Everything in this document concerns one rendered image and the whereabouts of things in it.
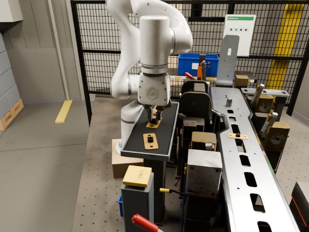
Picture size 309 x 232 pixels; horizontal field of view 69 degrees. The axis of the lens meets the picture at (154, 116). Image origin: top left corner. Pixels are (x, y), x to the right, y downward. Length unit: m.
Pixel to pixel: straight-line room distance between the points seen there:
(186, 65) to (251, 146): 0.95
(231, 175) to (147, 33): 0.54
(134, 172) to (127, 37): 0.67
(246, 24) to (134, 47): 1.10
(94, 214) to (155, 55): 0.75
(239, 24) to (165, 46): 1.32
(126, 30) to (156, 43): 0.43
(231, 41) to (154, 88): 1.05
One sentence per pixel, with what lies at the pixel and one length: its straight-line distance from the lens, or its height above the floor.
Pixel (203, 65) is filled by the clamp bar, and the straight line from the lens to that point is 1.39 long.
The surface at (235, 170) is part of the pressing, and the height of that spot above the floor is 1.00.
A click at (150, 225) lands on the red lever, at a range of 0.52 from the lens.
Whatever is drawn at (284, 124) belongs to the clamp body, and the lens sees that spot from 1.16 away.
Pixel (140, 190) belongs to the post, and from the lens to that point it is 0.56.
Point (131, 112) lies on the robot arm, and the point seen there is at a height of 1.04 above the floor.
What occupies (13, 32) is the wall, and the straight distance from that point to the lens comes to 4.09.
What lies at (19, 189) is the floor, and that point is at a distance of 2.50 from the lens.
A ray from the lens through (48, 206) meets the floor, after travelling 2.22.
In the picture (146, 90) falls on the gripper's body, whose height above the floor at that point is 1.29.
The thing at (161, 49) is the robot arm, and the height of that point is 1.41.
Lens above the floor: 1.54
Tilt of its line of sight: 27 degrees down
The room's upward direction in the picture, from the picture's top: straight up
